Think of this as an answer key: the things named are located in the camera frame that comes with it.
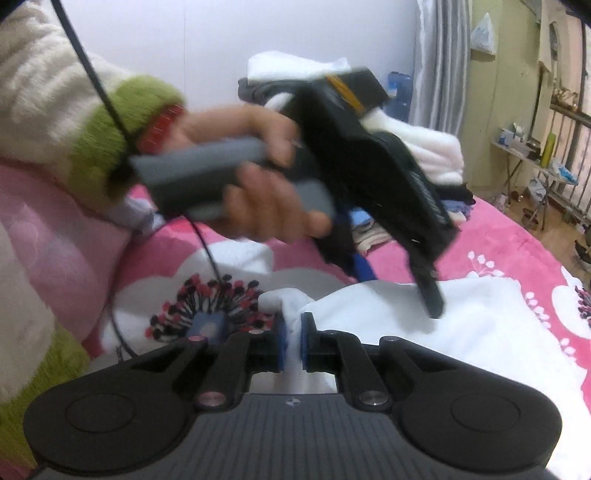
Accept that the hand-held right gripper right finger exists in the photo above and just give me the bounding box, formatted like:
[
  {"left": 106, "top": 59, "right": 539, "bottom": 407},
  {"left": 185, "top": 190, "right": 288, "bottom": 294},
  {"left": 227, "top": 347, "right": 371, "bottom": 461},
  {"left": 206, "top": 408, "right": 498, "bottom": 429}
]
[{"left": 301, "top": 312, "right": 462, "bottom": 411}]

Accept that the folding table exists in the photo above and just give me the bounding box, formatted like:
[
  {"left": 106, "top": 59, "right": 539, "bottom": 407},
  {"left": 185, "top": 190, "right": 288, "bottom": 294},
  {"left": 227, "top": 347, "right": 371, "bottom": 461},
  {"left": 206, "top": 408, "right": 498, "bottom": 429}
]
[{"left": 490, "top": 138, "right": 583, "bottom": 232}]

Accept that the blue water jug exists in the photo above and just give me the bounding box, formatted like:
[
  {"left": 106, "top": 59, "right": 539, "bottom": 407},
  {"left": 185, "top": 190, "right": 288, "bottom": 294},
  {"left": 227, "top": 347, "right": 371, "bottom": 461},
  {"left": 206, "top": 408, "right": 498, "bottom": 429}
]
[{"left": 383, "top": 70, "right": 416, "bottom": 123}]

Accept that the metal railing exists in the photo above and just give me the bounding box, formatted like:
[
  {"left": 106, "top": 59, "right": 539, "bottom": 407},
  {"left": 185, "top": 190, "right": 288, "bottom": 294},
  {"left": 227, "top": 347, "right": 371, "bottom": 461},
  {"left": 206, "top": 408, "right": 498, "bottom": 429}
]
[{"left": 536, "top": 60, "right": 591, "bottom": 232}]

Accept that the pale pink fleece cloth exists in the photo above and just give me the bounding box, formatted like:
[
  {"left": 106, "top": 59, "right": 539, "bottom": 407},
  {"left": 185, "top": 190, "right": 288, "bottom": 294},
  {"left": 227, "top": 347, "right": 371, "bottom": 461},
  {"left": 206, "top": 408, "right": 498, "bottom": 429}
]
[{"left": 0, "top": 161, "right": 137, "bottom": 344}]

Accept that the white sweatshirt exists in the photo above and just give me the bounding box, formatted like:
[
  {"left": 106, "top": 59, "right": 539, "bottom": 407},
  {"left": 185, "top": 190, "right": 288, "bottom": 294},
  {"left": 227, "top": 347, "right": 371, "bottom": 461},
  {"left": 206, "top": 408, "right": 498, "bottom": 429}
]
[{"left": 256, "top": 276, "right": 591, "bottom": 480}]

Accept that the pink floral blanket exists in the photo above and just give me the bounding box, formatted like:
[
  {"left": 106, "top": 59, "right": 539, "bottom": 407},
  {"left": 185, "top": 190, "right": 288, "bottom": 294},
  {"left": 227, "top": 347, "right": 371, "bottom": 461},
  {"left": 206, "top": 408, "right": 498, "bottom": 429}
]
[{"left": 81, "top": 196, "right": 591, "bottom": 480}]

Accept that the grey curtain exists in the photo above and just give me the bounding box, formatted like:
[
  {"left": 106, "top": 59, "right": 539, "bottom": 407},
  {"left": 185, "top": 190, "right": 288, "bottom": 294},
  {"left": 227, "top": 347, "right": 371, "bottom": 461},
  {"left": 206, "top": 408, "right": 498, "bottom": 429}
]
[{"left": 413, "top": 0, "right": 474, "bottom": 139}]

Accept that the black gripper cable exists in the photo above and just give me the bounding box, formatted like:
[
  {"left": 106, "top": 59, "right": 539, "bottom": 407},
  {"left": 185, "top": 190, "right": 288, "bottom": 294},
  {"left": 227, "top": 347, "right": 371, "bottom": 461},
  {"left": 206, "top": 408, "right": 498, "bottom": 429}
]
[{"left": 50, "top": 0, "right": 222, "bottom": 365}]

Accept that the green bottle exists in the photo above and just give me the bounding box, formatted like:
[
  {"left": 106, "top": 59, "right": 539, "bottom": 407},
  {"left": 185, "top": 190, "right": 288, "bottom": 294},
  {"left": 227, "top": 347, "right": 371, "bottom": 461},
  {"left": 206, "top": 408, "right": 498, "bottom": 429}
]
[{"left": 540, "top": 131, "right": 558, "bottom": 168}]

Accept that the person's left forearm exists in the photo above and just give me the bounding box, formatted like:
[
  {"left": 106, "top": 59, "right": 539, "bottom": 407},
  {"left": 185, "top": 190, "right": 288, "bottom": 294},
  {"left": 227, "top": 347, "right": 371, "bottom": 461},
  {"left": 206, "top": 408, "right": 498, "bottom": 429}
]
[{"left": 0, "top": 0, "right": 188, "bottom": 217}]

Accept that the pile of clothes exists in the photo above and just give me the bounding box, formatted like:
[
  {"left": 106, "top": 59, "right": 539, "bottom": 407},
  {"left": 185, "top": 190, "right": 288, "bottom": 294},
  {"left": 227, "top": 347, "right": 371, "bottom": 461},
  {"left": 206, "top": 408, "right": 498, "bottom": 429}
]
[{"left": 238, "top": 50, "right": 476, "bottom": 257}]

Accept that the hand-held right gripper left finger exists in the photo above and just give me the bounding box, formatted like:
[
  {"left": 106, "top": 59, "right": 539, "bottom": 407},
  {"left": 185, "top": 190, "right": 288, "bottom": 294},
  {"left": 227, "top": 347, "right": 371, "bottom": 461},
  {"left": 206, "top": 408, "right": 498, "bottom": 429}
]
[{"left": 127, "top": 312, "right": 286, "bottom": 414}]

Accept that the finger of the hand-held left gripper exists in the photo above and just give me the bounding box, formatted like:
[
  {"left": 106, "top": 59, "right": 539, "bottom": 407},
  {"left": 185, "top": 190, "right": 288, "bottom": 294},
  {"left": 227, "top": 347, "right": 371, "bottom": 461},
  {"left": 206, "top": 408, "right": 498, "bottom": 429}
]
[
  {"left": 406, "top": 249, "right": 448, "bottom": 320},
  {"left": 318, "top": 213, "right": 378, "bottom": 283}
]

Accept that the person's left hand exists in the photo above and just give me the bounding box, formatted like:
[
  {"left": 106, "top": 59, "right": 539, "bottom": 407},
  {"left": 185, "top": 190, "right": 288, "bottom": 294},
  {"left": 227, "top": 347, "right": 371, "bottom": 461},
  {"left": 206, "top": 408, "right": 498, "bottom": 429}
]
[{"left": 178, "top": 104, "right": 334, "bottom": 244}]

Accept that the white plastic bag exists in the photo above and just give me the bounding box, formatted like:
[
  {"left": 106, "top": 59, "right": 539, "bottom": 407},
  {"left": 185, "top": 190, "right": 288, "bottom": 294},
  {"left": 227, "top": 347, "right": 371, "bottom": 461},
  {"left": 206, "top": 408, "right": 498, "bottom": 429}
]
[{"left": 470, "top": 11, "right": 499, "bottom": 56}]

